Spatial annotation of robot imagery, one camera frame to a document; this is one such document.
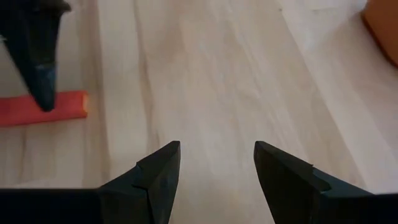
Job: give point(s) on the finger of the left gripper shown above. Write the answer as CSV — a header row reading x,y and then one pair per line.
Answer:
x,y
34,46

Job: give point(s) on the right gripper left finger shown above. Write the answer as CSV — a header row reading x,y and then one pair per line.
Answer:
x,y
140,202

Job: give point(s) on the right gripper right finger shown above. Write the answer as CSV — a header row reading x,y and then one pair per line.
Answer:
x,y
295,193

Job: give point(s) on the red wooden block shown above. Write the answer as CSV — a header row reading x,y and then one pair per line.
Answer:
x,y
68,107

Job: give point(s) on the orange plastic bin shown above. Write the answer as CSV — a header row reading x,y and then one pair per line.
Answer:
x,y
385,28

